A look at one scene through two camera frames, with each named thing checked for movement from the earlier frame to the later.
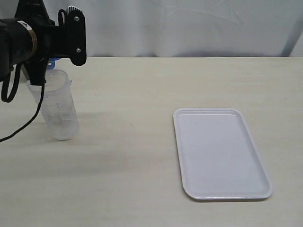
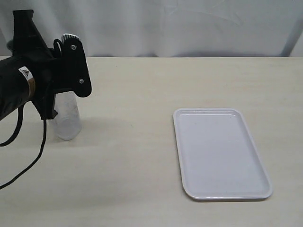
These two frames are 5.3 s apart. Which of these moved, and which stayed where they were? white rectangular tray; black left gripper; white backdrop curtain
Moved: black left gripper
Stayed: white backdrop curtain; white rectangular tray
